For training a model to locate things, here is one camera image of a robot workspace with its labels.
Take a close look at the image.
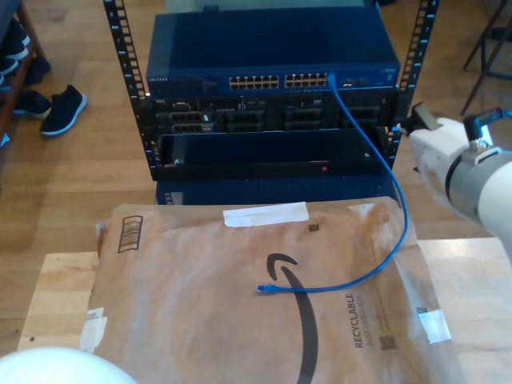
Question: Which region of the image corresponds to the blue network cable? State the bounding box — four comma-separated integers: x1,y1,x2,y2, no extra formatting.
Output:
255,70,411,297

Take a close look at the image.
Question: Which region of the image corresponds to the dark metal chair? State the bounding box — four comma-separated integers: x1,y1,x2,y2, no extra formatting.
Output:
459,0,512,117

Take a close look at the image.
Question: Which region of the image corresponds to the black rack server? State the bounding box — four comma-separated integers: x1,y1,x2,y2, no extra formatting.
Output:
150,95,399,135

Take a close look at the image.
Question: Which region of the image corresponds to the short white tape piece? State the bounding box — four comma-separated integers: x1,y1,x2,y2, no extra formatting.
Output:
415,306,452,344

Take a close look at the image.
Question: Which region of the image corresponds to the black rack drawer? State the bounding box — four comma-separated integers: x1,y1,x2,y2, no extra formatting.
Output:
154,127,395,181

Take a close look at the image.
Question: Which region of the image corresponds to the blue box under rack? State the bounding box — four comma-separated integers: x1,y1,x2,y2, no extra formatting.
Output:
155,178,400,207

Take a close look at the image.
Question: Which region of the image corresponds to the brown paper mailer bag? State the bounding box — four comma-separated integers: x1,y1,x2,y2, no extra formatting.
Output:
71,195,467,384

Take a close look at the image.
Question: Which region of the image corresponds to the black shoe white sole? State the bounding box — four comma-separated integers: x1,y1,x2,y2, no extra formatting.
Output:
39,83,88,138
0,18,31,60
0,58,20,78
14,90,52,120

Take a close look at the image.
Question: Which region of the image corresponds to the white shipping label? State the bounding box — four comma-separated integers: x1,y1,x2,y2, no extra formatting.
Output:
78,306,108,353

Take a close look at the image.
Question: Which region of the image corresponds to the wooden shoe shelf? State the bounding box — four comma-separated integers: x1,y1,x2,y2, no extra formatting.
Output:
0,0,46,135

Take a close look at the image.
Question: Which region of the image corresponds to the blue network switch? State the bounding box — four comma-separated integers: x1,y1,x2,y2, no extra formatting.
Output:
146,14,402,98

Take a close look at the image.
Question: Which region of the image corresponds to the grey device atop switch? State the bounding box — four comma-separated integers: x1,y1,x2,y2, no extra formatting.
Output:
166,0,381,17

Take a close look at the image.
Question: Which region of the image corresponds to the black server rack frame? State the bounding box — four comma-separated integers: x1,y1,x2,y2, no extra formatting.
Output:
102,0,441,182

